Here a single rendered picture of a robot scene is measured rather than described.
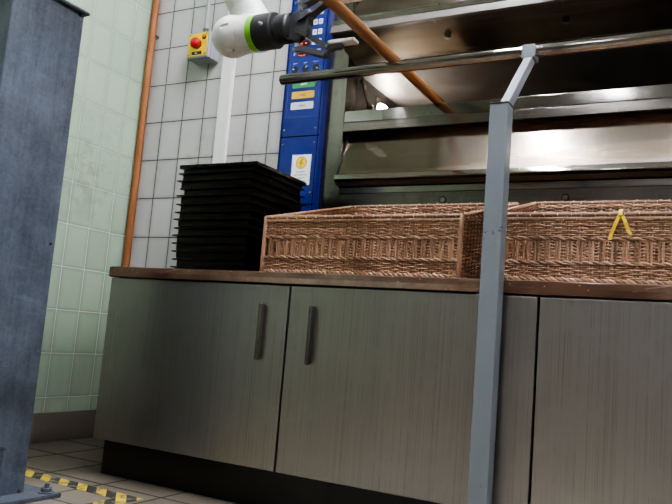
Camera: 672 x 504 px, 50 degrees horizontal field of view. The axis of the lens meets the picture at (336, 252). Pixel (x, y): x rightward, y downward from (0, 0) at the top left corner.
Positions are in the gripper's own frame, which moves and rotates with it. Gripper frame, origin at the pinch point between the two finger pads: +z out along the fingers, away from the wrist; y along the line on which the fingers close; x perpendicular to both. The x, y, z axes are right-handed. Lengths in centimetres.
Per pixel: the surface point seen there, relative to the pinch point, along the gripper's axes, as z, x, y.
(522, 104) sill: 28, -60, 3
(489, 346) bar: 38, 0, 75
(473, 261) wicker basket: 28, -19, 56
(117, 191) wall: -122, -53, 28
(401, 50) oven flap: -12, -59, -18
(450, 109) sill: 5, -60, 3
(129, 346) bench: -64, -6, 83
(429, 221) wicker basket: 20, -10, 48
